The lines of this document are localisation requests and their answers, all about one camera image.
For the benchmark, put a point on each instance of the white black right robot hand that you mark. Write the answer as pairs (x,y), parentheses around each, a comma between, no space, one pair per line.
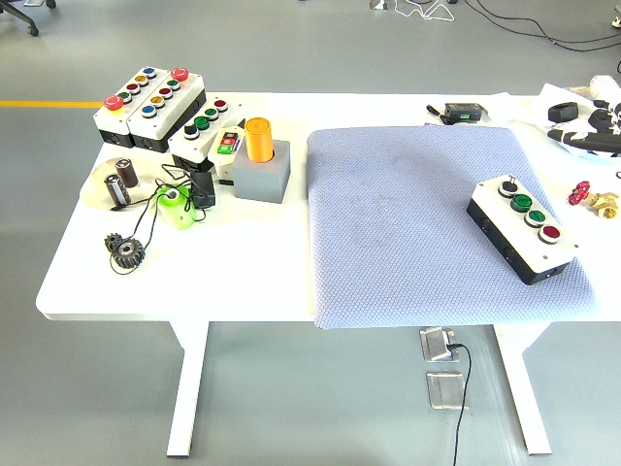
(601,143)

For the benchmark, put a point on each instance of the four-button control box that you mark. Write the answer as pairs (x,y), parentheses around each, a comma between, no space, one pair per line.
(206,136)
(526,228)

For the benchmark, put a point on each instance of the five-button box red mushroom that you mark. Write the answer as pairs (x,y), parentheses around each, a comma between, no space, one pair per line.
(160,114)
(123,109)

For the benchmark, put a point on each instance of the clear bubble wrap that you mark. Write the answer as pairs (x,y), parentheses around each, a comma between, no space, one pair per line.
(604,85)

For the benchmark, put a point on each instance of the white paper sheet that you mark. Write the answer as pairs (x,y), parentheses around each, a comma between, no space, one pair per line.
(548,94)

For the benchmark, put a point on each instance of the black device green connector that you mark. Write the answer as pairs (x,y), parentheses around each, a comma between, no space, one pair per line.
(463,111)

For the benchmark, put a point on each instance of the black pen tool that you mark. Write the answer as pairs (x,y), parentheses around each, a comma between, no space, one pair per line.
(435,112)

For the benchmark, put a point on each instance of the grey-blue textured mat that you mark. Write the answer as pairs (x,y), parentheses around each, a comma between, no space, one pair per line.
(398,218)

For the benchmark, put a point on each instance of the white table leg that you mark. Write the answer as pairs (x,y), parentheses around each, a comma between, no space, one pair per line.
(526,388)
(186,388)

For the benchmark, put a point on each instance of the open metal floor socket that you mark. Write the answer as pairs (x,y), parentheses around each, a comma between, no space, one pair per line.
(436,345)

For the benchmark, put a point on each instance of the closed metal floor plate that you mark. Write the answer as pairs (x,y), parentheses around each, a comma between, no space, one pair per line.
(446,390)

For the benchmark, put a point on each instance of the orange cylinder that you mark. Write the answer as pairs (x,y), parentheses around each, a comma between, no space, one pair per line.
(259,141)

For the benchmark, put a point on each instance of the grey block holder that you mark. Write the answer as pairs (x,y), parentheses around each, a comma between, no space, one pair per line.
(259,182)

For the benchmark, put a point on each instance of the black power adapter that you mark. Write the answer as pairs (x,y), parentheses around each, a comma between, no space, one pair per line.
(204,191)

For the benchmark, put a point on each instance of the green plastic spool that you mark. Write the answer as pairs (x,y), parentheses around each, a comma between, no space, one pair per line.
(177,211)

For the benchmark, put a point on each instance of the brown capacitor cylinder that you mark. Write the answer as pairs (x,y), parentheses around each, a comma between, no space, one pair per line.
(117,190)
(127,174)

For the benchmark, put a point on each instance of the large black gear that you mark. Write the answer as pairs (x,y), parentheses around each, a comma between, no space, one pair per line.
(128,253)

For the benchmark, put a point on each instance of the small black gear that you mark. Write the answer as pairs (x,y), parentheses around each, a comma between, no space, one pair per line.
(110,242)

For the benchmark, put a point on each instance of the white round dish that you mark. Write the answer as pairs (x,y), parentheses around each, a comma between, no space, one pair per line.
(94,189)

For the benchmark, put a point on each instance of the black office chair base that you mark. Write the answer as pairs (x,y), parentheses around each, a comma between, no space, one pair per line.
(22,14)

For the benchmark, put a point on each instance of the cream red-green switch box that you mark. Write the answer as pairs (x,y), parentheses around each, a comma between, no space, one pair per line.
(225,150)

